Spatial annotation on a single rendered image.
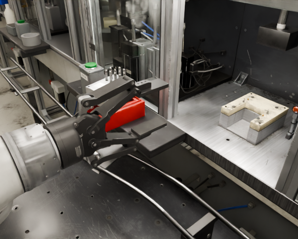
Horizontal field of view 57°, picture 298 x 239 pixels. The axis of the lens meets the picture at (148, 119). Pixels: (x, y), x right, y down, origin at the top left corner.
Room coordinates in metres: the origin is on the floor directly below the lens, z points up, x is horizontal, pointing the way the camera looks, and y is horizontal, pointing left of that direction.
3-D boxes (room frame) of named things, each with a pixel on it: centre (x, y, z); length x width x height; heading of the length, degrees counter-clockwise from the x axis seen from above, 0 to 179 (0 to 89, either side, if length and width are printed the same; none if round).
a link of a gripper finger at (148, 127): (0.45, 0.00, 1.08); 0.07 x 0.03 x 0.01; 129
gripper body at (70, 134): (0.36, 0.11, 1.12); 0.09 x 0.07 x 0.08; 129
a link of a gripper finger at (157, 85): (0.45, 0.00, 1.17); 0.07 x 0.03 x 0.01; 129
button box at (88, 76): (0.90, 0.19, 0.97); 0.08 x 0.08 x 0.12; 39
